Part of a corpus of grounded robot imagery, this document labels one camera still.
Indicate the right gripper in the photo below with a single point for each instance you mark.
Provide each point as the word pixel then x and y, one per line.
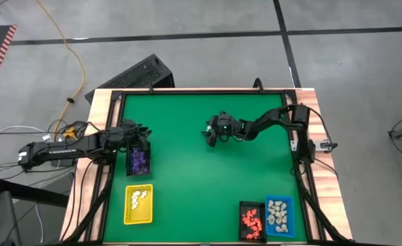
pixel 229 126

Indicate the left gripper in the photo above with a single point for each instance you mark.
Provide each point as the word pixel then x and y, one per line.
pixel 127 135

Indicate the white and orange block toy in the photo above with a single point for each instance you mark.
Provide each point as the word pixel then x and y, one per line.
pixel 144 194

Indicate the yellow plastic mesh basket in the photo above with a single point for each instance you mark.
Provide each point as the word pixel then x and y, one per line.
pixel 142 217

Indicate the blue plastic mesh basket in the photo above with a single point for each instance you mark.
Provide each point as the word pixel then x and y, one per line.
pixel 279 235

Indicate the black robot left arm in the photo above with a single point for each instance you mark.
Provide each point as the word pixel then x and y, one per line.
pixel 67 148

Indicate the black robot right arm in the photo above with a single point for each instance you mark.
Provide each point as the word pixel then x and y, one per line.
pixel 275 118

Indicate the black plastic mesh basket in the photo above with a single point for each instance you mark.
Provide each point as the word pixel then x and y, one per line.
pixel 241 212
pixel 128 171

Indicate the black computer tower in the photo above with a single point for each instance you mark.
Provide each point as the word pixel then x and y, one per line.
pixel 136 75

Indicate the silver metal bracket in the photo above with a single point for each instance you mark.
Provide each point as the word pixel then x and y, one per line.
pixel 293 146

